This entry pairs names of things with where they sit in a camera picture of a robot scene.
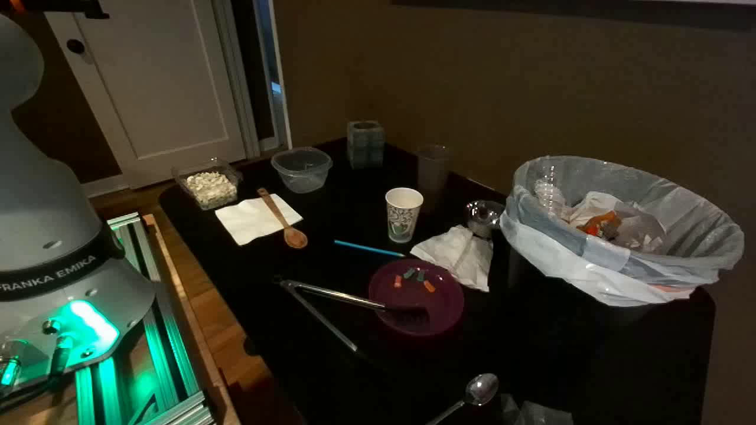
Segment white printed paper cup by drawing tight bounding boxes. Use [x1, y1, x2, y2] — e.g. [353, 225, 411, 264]
[382, 185, 426, 246]

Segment purple plastic plate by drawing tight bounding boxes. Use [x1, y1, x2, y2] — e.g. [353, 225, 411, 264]
[367, 258, 467, 341]

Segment blue pencil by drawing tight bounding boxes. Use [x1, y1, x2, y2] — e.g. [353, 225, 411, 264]
[330, 237, 406, 259]

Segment patterned tissue box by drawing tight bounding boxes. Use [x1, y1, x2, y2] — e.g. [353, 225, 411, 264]
[344, 117, 387, 172]

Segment translucent plastic tumbler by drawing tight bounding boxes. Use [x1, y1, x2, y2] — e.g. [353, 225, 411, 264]
[417, 141, 453, 197]

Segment wooden spoon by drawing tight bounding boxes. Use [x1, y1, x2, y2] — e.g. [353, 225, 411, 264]
[256, 185, 310, 252]

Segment clear plastic food container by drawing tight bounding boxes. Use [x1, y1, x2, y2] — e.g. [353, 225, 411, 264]
[269, 145, 335, 197]

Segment crumpled white tissue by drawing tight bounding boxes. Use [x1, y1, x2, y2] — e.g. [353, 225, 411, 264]
[408, 221, 496, 295]

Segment metal kitchen tongs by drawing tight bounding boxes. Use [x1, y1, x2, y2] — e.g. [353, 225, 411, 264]
[276, 277, 433, 354]

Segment small metal bowl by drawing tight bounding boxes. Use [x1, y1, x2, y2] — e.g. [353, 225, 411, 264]
[460, 199, 505, 239]

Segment flat white paper napkin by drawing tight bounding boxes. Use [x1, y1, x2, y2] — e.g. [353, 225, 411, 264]
[212, 192, 304, 247]

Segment clear container with white pieces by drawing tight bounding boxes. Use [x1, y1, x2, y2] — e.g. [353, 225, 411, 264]
[173, 164, 244, 212]

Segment white trash bag liner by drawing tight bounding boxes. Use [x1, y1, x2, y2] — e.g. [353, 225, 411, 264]
[499, 153, 746, 309]

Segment metal spoon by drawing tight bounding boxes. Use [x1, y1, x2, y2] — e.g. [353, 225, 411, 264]
[424, 370, 500, 425]

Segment orange trash wrapper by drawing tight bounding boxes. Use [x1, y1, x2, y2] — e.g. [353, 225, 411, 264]
[578, 212, 623, 239]

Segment white panelled door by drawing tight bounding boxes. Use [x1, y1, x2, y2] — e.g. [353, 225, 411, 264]
[42, 0, 263, 187]

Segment black trash can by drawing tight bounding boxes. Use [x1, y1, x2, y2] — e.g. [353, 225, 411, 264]
[504, 250, 718, 425]

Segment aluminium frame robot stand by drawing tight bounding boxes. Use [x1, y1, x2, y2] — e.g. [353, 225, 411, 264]
[0, 211, 220, 425]

